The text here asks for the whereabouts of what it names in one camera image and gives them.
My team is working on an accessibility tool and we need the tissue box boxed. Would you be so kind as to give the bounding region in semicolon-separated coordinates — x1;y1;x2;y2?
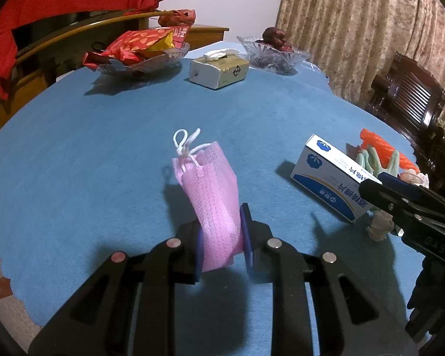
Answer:
189;48;250;90

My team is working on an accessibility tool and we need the small red white packet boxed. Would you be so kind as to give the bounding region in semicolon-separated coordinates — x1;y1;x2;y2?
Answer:
171;26;191;44

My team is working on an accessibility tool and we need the glass dish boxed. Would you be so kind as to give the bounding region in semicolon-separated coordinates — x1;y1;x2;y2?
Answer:
83;41;191;77

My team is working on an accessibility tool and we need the pink mesh bag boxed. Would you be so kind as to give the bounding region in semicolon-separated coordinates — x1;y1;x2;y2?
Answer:
171;128;243;272

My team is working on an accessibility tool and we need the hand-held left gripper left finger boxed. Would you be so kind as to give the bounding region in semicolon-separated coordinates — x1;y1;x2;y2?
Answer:
29;224;205;356

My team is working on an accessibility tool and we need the orange bubble wrap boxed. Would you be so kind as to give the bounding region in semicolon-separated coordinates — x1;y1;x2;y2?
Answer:
359;128;419;173

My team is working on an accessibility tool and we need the dark wooden side table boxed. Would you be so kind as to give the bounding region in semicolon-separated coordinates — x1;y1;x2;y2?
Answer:
417;126;445;201

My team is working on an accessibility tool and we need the white and blue box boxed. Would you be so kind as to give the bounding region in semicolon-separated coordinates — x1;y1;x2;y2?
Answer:
290;134;383;224

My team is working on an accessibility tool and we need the dark wooden chair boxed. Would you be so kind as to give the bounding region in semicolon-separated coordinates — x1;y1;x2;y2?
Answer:
365;51;445;149

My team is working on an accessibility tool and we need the red patterned snack packet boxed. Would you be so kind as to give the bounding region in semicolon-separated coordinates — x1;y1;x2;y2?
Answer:
83;28;175;68

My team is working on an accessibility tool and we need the green plastic tool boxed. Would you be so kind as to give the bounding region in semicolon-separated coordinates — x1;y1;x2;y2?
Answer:
355;146;400;179

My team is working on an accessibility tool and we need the red crumpled plastic bag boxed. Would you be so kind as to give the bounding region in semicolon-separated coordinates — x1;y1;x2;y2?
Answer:
158;8;197;27

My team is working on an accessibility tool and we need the pile of dark red fruit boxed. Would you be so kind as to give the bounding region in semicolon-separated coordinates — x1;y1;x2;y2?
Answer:
263;27;294;52

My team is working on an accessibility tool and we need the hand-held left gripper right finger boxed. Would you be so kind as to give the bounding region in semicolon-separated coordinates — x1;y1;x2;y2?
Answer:
239;202;418;356

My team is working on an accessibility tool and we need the glass bowl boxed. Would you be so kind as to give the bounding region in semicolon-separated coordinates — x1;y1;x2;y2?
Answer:
236;36;311;72

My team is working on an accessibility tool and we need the wooden chair back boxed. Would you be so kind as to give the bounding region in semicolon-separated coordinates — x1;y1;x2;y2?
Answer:
0;10;171;134

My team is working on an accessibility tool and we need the beige patterned curtain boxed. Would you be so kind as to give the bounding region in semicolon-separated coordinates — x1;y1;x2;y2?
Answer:
274;0;445;134

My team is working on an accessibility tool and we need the brown wooden cabinet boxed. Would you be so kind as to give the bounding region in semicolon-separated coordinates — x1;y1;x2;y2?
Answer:
185;24;231;50

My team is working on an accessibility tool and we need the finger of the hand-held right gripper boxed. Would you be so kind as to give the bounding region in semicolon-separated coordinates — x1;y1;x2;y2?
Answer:
377;172;445;216
358;180;445;231

